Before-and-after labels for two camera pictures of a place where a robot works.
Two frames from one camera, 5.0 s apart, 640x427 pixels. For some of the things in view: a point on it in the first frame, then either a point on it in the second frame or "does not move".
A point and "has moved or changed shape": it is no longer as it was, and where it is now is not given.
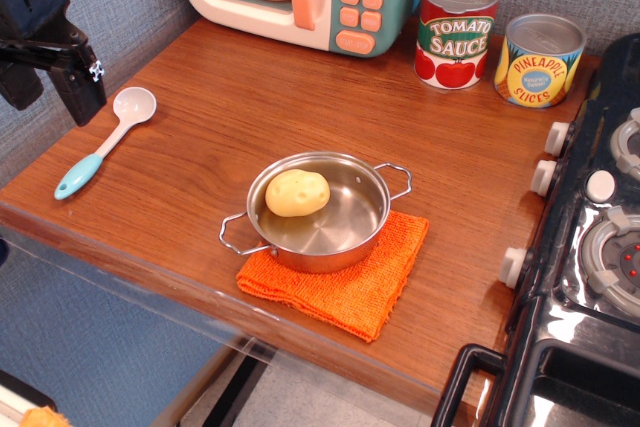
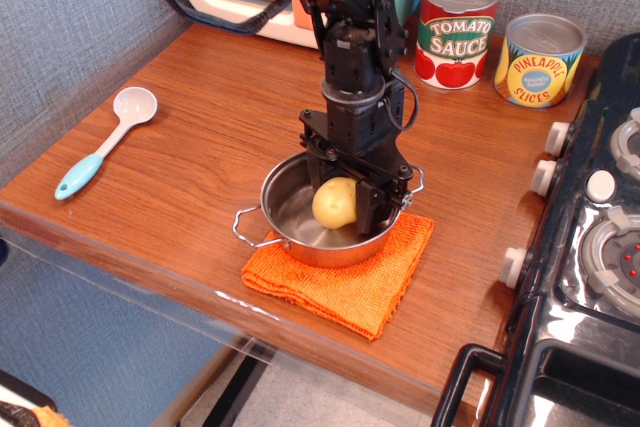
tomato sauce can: (457, 17) does not move
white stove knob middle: (542, 176) does not move
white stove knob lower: (511, 266) does not move
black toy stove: (573, 358) does not move
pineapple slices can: (539, 61) does not move
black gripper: (35, 33) -> (361, 130)
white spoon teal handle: (132, 106) does not move
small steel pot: (344, 231) has moved or changed shape
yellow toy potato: (293, 193) -> (334, 202)
